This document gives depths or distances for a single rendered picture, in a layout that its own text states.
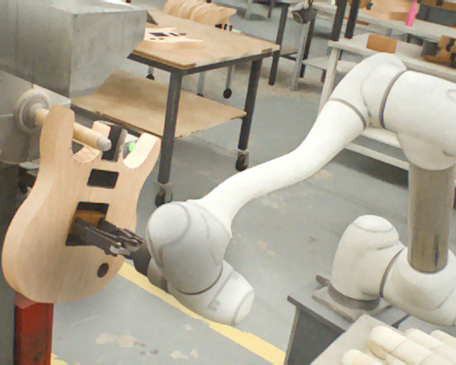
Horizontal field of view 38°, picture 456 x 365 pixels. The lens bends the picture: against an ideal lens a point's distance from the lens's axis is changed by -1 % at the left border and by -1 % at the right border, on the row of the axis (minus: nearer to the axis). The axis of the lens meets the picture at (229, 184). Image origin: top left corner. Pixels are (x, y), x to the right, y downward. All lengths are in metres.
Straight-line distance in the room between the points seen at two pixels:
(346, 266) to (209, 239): 0.84
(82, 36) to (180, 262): 0.40
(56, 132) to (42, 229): 0.20
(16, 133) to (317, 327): 1.01
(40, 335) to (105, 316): 0.95
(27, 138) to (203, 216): 0.54
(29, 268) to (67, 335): 1.48
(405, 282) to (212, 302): 0.70
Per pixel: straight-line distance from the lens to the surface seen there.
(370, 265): 1.84
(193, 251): 1.07
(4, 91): 1.43
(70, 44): 1.12
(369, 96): 1.40
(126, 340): 2.83
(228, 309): 1.19
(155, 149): 1.52
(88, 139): 1.34
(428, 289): 1.74
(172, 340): 2.86
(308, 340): 1.99
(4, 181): 1.72
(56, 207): 1.36
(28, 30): 1.20
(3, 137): 1.46
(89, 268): 1.51
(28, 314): 1.95
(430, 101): 1.35
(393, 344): 0.97
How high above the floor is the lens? 1.74
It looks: 23 degrees down
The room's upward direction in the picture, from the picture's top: 10 degrees clockwise
